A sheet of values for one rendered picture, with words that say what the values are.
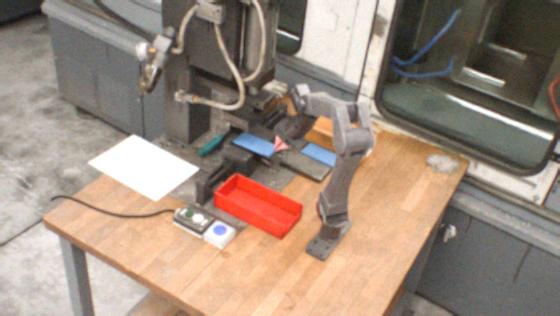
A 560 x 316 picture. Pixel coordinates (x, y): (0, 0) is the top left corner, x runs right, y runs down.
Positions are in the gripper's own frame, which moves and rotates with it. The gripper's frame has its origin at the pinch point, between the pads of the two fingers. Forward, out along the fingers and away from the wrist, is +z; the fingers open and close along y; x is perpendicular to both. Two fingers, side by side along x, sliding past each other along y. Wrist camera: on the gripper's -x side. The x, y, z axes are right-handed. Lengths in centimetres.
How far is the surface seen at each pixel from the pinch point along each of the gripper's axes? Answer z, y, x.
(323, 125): 5.3, -3.8, -36.6
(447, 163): -19, -45, -43
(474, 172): -17, -56, -56
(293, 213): 3.1, -19.0, 11.8
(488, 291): 19, -101, -62
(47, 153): 165, 96, -47
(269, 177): 10.6, -5.1, 0.1
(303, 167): 4.4, -10.4, -9.2
